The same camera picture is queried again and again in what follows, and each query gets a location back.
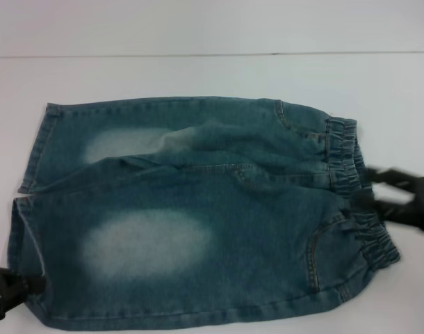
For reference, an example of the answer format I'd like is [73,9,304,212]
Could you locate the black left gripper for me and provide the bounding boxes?
[0,266,46,323]

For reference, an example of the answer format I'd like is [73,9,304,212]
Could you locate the blue washed denim shorts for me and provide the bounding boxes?
[7,96,402,326]

